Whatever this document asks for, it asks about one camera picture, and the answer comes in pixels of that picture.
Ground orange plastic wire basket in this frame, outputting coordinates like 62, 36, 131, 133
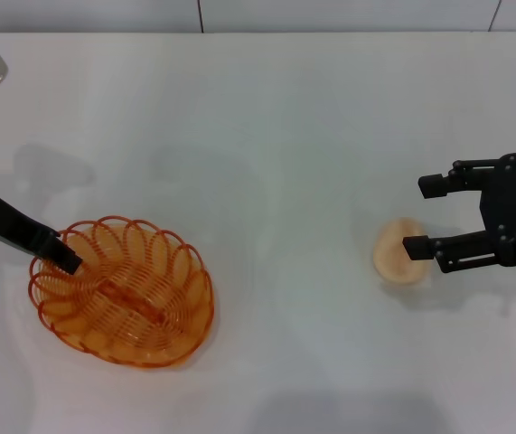
28, 215, 216, 368

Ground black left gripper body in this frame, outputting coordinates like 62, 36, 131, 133
0, 177, 61, 259

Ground pale round bread bun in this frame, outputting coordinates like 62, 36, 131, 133
371, 217, 431, 286

